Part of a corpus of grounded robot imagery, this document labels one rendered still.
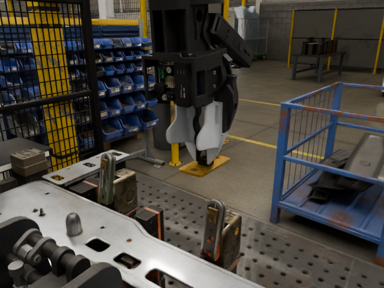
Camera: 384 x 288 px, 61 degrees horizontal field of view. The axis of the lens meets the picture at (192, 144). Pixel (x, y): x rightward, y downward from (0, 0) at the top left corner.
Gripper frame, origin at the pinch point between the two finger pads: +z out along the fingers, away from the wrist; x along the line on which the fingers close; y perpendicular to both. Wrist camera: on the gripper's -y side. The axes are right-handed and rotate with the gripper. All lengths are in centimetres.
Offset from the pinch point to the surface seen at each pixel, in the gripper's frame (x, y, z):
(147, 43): -195, -209, 14
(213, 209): -6.2, -12.2, 18.9
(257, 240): -14, -57, 62
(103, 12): -376, -321, -14
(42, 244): -11.7, 19.1, 7.4
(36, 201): -54, -2, 27
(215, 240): -5.0, -10.8, 25.1
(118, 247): -22.5, -0.5, 27.1
